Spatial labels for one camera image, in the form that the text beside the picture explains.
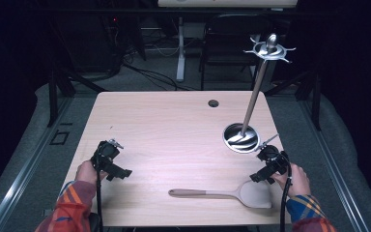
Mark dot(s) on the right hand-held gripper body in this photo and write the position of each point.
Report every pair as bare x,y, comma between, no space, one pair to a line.
275,159

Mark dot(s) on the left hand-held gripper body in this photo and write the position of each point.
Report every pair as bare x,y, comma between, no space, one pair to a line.
104,154

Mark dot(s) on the beige silicone spatula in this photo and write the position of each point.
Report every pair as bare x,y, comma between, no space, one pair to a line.
254,194

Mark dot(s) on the silver metal utensil stand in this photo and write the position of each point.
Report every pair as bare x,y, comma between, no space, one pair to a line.
252,103

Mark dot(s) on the person's left hand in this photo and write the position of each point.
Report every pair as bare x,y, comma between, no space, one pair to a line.
86,173

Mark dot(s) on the person's right hand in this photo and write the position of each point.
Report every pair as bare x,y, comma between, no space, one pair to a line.
299,182

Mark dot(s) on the dark table grommet hole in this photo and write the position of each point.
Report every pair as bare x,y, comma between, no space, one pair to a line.
213,103

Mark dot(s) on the white desk leg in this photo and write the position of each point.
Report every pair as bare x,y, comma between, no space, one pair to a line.
181,51

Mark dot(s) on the black folding chair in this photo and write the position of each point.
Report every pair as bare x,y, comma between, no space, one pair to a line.
228,38

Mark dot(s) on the white desk top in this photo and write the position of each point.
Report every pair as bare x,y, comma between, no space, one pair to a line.
225,3

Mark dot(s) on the aluminium floor rail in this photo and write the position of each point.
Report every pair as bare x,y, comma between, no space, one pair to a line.
25,170
335,174

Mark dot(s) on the black metal frame stand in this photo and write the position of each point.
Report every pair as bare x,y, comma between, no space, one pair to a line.
53,96
315,103

